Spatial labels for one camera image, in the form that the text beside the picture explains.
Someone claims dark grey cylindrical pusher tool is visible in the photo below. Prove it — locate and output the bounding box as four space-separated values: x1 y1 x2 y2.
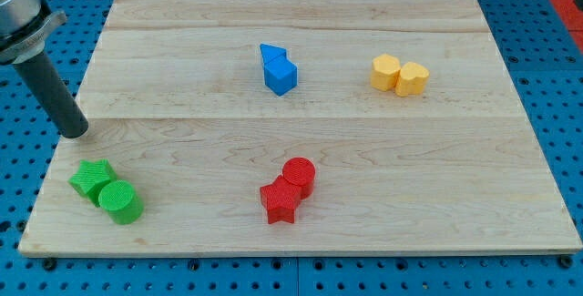
13 51 88 138

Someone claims red star block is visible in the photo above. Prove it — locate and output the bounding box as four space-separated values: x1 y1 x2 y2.
260 175 302 224

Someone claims yellow heart block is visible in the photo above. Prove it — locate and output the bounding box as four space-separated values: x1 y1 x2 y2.
394 62 430 97

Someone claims green star block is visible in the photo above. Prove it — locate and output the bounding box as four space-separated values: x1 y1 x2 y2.
68 159 118 208

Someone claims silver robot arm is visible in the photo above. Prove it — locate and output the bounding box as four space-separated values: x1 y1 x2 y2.
1 0 66 66

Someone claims red cylinder block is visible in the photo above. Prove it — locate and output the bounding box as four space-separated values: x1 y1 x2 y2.
282 157 316 199

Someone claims blue cube block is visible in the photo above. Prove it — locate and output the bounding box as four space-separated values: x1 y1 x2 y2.
263 56 298 96

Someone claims wooden board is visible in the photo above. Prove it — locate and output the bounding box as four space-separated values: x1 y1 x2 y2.
19 0 582 258

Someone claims yellow hexagon block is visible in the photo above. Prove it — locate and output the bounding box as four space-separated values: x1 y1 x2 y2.
370 54 401 91

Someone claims green cylinder block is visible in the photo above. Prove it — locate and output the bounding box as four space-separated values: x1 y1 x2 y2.
98 179 144 225

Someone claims blue triangle block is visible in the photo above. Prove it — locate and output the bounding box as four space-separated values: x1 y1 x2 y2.
260 44 287 66

